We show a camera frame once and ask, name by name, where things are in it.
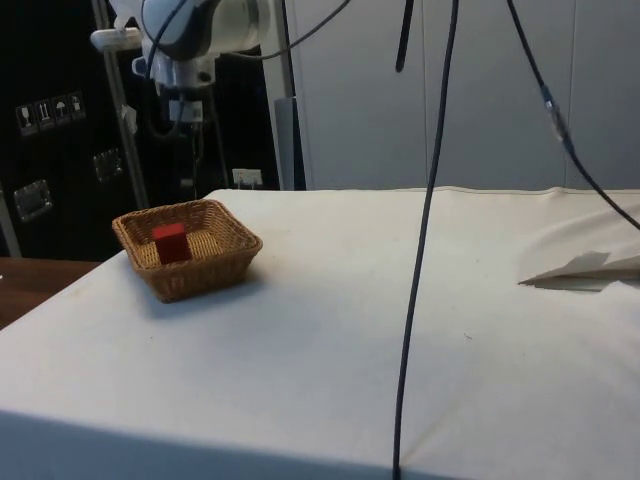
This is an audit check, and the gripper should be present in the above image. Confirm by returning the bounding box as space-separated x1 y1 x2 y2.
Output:
162 90 206 127

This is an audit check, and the red wooden cube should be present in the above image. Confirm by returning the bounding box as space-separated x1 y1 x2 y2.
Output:
152 224 193 265

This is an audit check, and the square wicker basket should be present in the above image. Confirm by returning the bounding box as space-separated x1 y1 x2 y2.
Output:
111 198 264 304

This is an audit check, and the metal stand pole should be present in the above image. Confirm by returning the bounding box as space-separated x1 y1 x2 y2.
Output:
90 0 149 212

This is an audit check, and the black cabinet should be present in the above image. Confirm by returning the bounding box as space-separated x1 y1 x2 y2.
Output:
0 0 282 262

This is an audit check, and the pale locker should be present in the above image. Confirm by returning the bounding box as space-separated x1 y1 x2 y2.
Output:
287 0 425 192

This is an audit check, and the grey post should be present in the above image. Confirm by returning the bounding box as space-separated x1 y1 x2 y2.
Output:
274 0 307 192

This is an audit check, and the black cable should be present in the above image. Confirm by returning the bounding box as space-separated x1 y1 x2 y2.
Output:
391 0 462 480
214 0 352 62
395 0 418 74
505 0 640 229

